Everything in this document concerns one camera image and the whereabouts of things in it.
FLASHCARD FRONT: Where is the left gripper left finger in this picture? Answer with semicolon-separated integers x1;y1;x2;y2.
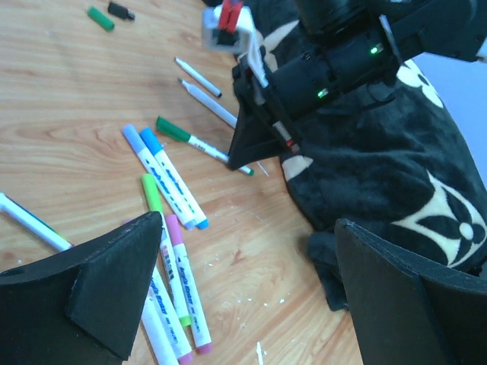
1;212;161;364

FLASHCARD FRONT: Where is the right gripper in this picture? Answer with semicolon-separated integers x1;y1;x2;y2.
227;30;399;170

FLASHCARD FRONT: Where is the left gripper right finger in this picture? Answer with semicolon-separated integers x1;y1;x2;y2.
335;220;486;364

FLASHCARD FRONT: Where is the dark green rainbow marker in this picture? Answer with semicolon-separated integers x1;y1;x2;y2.
155;116;255;177

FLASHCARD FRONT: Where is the black cap marker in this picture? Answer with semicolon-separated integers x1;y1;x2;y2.
174;57;222;98

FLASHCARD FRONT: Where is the sky blue cap marker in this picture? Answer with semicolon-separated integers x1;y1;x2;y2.
139;128;209;230

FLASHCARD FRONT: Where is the periwinkle cap marker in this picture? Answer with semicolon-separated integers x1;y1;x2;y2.
122;124;196;230

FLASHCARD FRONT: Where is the green pen cap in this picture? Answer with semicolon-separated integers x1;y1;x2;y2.
87;6;115;32

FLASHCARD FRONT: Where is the black pen cap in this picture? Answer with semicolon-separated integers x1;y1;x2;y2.
107;1;135;21

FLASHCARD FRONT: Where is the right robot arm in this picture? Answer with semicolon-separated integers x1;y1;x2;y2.
228;1;486;170

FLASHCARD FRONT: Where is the beige cap marker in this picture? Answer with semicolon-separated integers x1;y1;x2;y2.
142;303;178;365

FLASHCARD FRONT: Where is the lilac cap marker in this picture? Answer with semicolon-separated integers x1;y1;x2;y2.
125;218;194;365

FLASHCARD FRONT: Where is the light green cap marker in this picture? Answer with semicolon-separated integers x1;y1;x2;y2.
141;173;191;327

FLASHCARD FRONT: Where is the pink cap marker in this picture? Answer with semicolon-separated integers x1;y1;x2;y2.
165;214;212;354

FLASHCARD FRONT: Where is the purple cap marker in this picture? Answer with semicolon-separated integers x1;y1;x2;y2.
1;192;72;252

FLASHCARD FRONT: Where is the black floral pillow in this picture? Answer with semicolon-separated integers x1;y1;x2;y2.
243;0;487;312

